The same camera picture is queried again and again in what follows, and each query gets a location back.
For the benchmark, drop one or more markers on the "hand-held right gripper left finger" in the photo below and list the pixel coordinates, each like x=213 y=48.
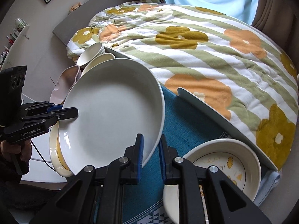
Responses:
x=139 y=155

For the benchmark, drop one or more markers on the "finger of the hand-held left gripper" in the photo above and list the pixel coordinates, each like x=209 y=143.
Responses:
x=55 y=108
x=66 y=114

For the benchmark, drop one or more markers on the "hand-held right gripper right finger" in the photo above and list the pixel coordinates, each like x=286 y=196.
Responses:
x=162 y=162

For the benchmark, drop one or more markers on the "pink wavy plate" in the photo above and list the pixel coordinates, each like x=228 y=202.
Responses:
x=64 y=84

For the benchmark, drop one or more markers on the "large white plate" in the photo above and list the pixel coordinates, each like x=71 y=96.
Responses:
x=112 y=112

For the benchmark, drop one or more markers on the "cream bowl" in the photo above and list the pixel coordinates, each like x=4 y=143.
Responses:
x=100 y=60

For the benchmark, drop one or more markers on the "white ribbed bowl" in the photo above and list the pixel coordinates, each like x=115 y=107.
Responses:
x=90 y=52

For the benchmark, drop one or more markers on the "person's left hand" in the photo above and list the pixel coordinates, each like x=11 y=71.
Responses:
x=25 y=154

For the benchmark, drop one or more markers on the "cream plate with yellow rim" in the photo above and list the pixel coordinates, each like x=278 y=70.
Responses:
x=55 y=154

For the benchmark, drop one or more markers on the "plain white plate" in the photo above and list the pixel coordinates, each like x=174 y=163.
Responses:
x=170 y=203

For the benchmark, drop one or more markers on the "blue patterned tablecloth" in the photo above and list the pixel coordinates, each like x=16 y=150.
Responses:
x=177 y=121

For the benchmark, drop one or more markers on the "green patterned cup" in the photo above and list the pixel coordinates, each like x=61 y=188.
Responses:
x=19 y=23

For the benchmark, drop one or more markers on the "duck print plate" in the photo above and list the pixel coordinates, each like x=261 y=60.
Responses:
x=233 y=163

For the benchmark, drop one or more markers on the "pale green board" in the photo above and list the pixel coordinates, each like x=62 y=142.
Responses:
x=222 y=119

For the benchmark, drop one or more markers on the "person's dark clothing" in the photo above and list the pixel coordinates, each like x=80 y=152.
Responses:
x=14 y=191

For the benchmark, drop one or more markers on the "small figurine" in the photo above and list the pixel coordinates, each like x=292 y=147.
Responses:
x=76 y=6

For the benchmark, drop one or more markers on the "white tray with yellow items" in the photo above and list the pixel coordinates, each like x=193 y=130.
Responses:
x=186 y=58

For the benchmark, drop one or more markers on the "light blue under cloth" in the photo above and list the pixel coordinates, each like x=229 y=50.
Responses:
x=268 y=184

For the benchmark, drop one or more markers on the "white wall shelf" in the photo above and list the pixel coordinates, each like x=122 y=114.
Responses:
x=22 y=33

